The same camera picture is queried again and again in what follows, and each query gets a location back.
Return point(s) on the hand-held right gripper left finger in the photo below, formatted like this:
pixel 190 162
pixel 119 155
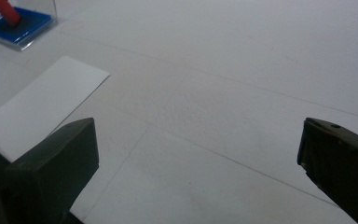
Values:
pixel 56 165

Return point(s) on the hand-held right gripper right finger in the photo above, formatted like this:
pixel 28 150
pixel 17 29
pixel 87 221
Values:
pixel 341 161

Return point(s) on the white paper sheet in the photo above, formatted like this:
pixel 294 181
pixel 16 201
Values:
pixel 43 102

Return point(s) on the blue ink pad clear case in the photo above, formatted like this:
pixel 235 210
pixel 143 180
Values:
pixel 24 26

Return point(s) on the red stamp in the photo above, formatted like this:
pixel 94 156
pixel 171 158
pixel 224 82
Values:
pixel 7 12

